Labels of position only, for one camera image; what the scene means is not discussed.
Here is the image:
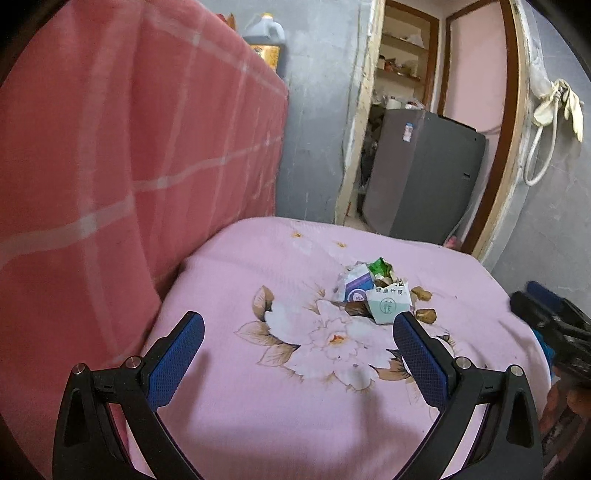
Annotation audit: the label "green white paper packet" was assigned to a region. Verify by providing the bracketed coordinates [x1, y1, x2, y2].
[366, 281, 411, 326]

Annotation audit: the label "cream rubber gloves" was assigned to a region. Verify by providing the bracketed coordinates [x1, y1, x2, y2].
[533, 79, 585, 143]

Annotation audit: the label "wooden door frame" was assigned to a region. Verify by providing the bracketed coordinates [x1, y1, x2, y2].
[335, 0, 536, 264]

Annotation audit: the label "red checked towel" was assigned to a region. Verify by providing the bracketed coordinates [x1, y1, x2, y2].
[0, 0, 291, 435]

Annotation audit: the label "person's right hand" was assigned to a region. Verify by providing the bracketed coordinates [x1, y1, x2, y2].
[564, 385, 591, 418]

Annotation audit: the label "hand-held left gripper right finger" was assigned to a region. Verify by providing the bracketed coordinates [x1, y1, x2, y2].
[393, 311, 544, 480]

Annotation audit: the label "wooden shelf unit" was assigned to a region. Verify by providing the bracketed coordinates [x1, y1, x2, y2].
[372, 0, 439, 112]

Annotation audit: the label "white purple paper carton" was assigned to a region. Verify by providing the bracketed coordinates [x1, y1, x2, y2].
[339, 263, 374, 303]

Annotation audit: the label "clear plastic bag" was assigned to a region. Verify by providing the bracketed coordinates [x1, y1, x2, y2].
[526, 41, 552, 100]

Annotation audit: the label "large oil jug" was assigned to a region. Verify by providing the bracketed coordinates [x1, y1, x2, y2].
[242, 14, 288, 73]

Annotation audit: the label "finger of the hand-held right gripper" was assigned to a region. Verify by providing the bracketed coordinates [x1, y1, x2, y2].
[510, 292, 578, 333]
[526, 281, 591, 326]

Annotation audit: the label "pink floral blanket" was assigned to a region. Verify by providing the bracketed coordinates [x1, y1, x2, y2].
[122, 216, 555, 480]

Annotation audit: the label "grey washing machine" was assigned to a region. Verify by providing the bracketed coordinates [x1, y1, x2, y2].
[361, 108, 488, 243]

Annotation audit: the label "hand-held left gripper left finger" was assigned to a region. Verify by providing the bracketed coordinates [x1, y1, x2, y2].
[52, 311, 205, 480]

